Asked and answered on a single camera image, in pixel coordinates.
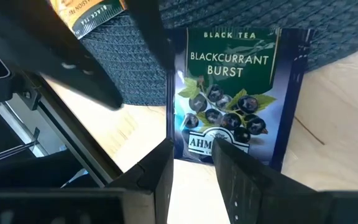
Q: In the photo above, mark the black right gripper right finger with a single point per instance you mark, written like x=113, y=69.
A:
x=238, y=186

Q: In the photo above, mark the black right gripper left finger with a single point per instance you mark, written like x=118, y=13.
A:
x=154, y=180

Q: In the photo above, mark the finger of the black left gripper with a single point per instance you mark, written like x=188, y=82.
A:
x=73, y=62
x=151, y=37

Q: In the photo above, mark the orange tea packet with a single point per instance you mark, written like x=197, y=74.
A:
x=85, y=15

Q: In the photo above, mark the round dark woven placemat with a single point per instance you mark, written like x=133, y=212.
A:
x=129, y=71

